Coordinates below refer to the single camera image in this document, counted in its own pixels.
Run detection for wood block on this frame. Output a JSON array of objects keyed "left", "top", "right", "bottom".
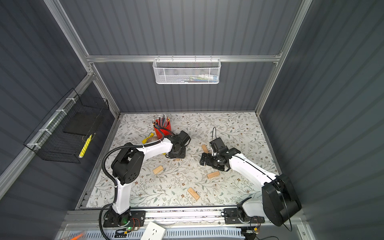
[
  {"left": 153, "top": 166, "right": 164, "bottom": 175},
  {"left": 202, "top": 145, "right": 210, "bottom": 154},
  {"left": 207, "top": 171, "right": 220, "bottom": 179},
  {"left": 187, "top": 188, "right": 200, "bottom": 201}
]

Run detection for wood block front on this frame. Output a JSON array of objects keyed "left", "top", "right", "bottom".
[{"left": 187, "top": 188, "right": 200, "bottom": 201}]

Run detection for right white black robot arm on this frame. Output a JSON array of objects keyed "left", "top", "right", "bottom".
[{"left": 200, "top": 138, "right": 302, "bottom": 227}]

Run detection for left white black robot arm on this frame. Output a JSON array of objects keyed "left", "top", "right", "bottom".
[{"left": 111, "top": 131, "right": 191, "bottom": 215}]

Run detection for red pencil cup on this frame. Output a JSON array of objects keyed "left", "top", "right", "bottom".
[{"left": 154, "top": 122, "right": 172, "bottom": 140}]

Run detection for floral table mat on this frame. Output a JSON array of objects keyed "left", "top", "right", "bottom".
[{"left": 86, "top": 112, "right": 280, "bottom": 208}]

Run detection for pencils bunch in cup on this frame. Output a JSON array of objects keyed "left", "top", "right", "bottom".
[{"left": 153, "top": 114, "right": 171, "bottom": 128}]

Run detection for yellow highlighter pen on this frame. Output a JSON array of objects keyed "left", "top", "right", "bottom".
[{"left": 142, "top": 133, "right": 155, "bottom": 145}]

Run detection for markers in white basket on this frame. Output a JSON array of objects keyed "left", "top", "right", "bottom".
[{"left": 179, "top": 74, "right": 219, "bottom": 84}]

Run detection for white power socket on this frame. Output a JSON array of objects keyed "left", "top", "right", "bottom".
[{"left": 141, "top": 222, "right": 166, "bottom": 240}]

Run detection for yellow marker in black basket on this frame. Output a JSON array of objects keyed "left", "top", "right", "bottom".
[{"left": 79, "top": 135, "right": 93, "bottom": 159}]

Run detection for black corrugated cable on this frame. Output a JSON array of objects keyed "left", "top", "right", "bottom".
[{"left": 98, "top": 143, "right": 163, "bottom": 240}]

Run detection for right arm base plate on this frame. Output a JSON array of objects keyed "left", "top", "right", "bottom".
[{"left": 221, "top": 208, "right": 265, "bottom": 225}]

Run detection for white wire mesh basket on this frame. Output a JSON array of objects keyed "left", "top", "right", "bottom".
[{"left": 153, "top": 59, "right": 222, "bottom": 85}]

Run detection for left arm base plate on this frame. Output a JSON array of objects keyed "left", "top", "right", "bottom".
[{"left": 102, "top": 209, "right": 146, "bottom": 228}]

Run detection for black wire basket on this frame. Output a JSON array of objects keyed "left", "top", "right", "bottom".
[{"left": 24, "top": 89, "right": 110, "bottom": 164}]

